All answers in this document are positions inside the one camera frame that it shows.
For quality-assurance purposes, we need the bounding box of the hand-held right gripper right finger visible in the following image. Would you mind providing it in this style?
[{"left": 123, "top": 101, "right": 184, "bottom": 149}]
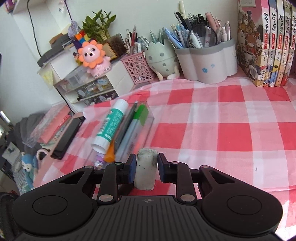
[{"left": 157, "top": 153, "right": 234, "bottom": 206}]

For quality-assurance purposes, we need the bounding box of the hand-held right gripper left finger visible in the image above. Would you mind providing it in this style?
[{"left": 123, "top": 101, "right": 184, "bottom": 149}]
[{"left": 59, "top": 153, "right": 137, "bottom": 206}]

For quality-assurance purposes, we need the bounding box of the white eraser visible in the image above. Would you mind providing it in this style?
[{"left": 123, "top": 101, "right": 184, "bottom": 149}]
[{"left": 134, "top": 148, "right": 159, "bottom": 191}]

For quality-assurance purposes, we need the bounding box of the orange highlighter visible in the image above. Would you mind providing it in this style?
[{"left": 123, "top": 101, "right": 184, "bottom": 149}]
[{"left": 104, "top": 141, "right": 116, "bottom": 163}]

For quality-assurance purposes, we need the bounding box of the purple pen with charm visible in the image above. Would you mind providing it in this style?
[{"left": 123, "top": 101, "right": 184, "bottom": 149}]
[{"left": 93, "top": 152, "right": 107, "bottom": 170}]

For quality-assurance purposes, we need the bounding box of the clear plastic storage box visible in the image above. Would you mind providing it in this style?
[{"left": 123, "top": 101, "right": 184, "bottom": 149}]
[{"left": 91, "top": 98, "right": 155, "bottom": 163}]

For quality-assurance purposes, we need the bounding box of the green cap highlighter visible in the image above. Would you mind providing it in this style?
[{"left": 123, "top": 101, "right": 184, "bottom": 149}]
[{"left": 116, "top": 104, "right": 149, "bottom": 161}]

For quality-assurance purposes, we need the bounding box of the dark grey pen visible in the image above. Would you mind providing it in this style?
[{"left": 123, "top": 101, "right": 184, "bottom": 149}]
[{"left": 114, "top": 101, "right": 139, "bottom": 151}]

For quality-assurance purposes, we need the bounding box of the green glue stick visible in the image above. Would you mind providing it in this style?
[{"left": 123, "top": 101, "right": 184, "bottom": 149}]
[{"left": 91, "top": 99, "right": 129, "bottom": 152}]

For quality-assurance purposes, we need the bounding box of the pink checked tablecloth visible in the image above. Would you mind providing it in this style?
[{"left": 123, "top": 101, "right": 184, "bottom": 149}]
[{"left": 32, "top": 77, "right": 296, "bottom": 232}]

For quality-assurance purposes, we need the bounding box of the black flat case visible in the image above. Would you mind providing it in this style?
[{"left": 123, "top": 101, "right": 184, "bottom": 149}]
[{"left": 50, "top": 116, "right": 86, "bottom": 160}]

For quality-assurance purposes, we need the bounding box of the white drawer cabinet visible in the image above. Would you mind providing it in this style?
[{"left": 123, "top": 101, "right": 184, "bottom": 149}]
[{"left": 54, "top": 60, "right": 135, "bottom": 112}]

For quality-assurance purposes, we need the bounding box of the stack of pink books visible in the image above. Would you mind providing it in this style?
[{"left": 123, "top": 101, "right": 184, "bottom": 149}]
[{"left": 28, "top": 107, "right": 73, "bottom": 149}]

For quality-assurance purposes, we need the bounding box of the pink perforated pen holder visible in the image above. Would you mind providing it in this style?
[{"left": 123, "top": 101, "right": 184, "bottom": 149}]
[{"left": 121, "top": 51, "right": 156, "bottom": 84}]

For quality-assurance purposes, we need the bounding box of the blue monkey plush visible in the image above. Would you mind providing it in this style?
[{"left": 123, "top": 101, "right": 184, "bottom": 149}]
[{"left": 20, "top": 152, "right": 39, "bottom": 189}]

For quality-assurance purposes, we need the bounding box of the egg-shaped pen holder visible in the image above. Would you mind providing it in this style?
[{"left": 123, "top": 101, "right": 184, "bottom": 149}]
[{"left": 145, "top": 40, "right": 180, "bottom": 81}]

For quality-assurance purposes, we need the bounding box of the white grey pen holder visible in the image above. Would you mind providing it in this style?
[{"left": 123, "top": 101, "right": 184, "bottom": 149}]
[{"left": 174, "top": 38, "right": 238, "bottom": 84}]

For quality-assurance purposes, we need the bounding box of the pink lion toy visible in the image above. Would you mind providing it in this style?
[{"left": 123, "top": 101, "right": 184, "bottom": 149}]
[{"left": 77, "top": 40, "right": 112, "bottom": 78}]

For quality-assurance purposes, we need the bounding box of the white cardboard box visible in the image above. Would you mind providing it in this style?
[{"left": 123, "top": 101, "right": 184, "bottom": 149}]
[{"left": 38, "top": 55, "right": 82, "bottom": 80}]

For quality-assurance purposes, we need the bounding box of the clear jar with brown contents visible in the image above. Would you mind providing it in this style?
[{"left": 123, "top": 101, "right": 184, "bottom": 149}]
[{"left": 107, "top": 34, "right": 128, "bottom": 59}]

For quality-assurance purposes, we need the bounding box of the yellowish plastic bag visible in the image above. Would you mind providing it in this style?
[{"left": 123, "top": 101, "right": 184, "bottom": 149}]
[{"left": 38, "top": 68, "right": 55, "bottom": 89}]

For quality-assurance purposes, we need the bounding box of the bunch of dark and red pens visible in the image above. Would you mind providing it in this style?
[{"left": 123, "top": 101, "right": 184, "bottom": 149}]
[{"left": 125, "top": 25, "right": 151, "bottom": 56}]

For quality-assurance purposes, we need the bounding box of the bunch of grey click pens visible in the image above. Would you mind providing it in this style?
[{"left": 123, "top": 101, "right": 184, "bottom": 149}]
[{"left": 149, "top": 28, "right": 176, "bottom": 46}]

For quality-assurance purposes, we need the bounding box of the bunch of blue and black pens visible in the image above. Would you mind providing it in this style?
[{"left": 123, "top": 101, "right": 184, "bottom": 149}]
[{"left": 162, "top": 1, "right": 232, "bottom": 49}]

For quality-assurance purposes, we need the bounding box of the black magnifying glass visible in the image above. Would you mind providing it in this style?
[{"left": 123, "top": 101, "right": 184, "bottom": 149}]
[{"left": 188, "top": 24, "right": 218, "bottom": 49}]

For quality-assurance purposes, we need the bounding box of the stack of grey boxes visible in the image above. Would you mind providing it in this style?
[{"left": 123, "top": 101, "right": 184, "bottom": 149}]
[{"left": 37, "top": 32, "right": 79, "bottom": 68}]

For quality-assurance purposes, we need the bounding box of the colourful puzzle cube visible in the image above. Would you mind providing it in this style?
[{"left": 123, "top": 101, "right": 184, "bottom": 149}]
[{"left": 74, "top": 31, "right": 90, "bottom": 44}]

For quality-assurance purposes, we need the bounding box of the green bamboo plant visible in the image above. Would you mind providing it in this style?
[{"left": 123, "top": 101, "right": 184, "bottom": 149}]
[{"left": 82, "top": 10, "right": 116, "bottom": 44}]

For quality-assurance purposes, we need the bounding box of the purple tassel ornament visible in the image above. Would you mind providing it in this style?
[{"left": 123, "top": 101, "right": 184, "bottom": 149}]
[{"left": 58, "top": 0, "right": 82, "bottom": 40}]

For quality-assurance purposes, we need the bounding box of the pink comic book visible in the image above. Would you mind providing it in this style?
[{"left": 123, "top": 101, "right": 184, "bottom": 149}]
[
  {"left": 276, "top": 0, "right": 287, "bottom": 87},
  {"left": 268, "top": 0, "right": 279, "bottom": 88},
  {"left": 285, "top": 0, "right": 296, "bottom": 86},
  {"left": 237, "top": 0, "right": 270, "bottom": 88}
]

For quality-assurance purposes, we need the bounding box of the black cable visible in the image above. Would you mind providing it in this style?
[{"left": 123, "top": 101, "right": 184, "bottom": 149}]
[{"left": 26, "top": 0, "right": 42, "bottom": 57}]

